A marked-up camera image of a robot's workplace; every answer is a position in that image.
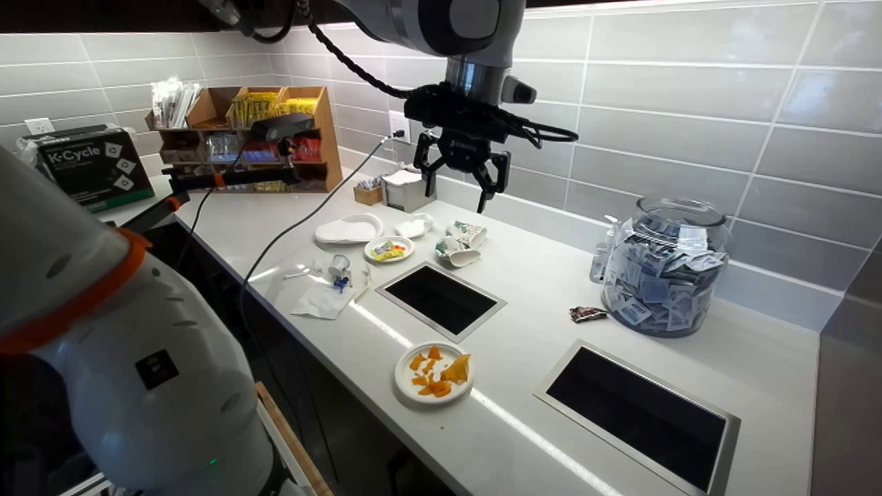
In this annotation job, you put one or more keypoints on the round white plate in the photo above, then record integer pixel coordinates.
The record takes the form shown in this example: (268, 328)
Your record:
(404, 386)

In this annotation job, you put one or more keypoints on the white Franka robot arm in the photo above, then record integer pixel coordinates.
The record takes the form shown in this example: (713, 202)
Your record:
(138, 386)

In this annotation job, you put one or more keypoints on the small clear pump bottle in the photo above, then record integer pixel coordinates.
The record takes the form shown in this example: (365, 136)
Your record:
(603, 256)

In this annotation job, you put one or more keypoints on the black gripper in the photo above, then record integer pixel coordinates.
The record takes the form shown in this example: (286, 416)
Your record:
(458, 124)

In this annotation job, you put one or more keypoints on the small plate with colourful food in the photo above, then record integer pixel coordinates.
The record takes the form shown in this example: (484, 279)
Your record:
(390, 249)

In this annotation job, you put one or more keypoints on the black rod with orange bands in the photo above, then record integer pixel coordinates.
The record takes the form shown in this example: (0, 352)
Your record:
(146, 212)

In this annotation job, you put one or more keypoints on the small white dish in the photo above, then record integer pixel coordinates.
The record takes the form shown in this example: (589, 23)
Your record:
(411, 226)

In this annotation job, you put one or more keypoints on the small brown candy wrapper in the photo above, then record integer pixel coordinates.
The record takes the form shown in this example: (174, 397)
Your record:
(589, 315)

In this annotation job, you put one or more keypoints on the pile of small tortilla chips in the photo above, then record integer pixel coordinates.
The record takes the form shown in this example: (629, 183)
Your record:
(429, 373)

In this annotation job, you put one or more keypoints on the crumpled white plastic bag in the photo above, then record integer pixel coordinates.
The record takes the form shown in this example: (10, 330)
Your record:
(171, 99)

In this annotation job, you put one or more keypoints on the patterned paper cup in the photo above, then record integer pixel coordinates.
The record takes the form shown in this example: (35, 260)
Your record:
(455, 255)
(466, 234)

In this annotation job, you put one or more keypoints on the white wall label plate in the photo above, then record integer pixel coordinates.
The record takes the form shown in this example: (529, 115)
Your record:
(40, 124)

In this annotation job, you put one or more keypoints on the white wall outlet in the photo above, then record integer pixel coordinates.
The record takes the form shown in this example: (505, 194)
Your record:
(399, 124)

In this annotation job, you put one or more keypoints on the white oval plate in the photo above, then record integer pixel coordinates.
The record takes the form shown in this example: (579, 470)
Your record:
(348, 228)

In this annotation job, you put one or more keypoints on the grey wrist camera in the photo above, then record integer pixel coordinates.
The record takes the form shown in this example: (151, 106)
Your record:
(518, 89)

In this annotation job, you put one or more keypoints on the clear plastic bag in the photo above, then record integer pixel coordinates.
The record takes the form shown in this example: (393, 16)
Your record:
(303, 296)

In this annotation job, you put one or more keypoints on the glass jar of packets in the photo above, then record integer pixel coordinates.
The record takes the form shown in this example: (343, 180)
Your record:
(662, 284)

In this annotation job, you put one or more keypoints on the wooden condiment organizer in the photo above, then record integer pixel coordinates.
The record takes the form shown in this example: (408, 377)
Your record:
(303, 169)

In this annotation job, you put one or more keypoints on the small clear plastic container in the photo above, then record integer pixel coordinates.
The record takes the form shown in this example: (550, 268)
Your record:
(339, 273)

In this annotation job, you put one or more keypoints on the large triangular tortilla chip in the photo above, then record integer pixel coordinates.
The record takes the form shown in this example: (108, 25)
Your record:
(458, 369)

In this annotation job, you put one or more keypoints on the black K-Cycle box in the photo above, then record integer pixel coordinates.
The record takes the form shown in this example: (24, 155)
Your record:
(93, 175)

